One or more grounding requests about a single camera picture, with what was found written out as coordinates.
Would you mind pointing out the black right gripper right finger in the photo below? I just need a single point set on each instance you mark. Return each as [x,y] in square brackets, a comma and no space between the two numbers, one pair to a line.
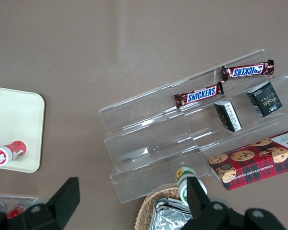
[216,215]

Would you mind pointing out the cream plastic tray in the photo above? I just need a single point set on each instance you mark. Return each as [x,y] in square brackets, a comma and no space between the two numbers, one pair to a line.
[16,115]

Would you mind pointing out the foil-wrapped sandwich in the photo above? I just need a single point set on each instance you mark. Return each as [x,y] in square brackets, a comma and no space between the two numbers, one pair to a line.
[168,215]

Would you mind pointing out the Snickers chocolate bar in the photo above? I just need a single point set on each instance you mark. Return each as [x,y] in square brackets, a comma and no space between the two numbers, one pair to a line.
[199,95]
[247,70]

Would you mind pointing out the red plaid cookie box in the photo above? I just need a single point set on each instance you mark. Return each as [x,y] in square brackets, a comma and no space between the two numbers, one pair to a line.
[254,163]

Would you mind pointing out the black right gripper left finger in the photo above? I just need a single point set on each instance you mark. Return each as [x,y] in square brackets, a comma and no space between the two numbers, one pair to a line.
[60,206]

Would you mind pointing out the clear acrylic step shelf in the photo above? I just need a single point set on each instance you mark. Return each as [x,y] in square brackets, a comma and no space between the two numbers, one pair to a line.
[144,143]
[206,115]

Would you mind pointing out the green white sunflower-cap bottle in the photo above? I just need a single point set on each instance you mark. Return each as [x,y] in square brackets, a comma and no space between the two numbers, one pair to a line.
[182,184]

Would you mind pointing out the black tissue pack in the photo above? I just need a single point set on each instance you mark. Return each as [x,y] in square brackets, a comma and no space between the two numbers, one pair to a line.
[266,100]
[229,116]

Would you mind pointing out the woven wicker basket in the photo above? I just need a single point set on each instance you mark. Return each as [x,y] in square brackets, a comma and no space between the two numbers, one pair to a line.
[148,203]

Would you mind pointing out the clear acrylic container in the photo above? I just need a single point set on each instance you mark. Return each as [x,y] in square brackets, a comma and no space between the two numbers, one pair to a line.
[14,199]

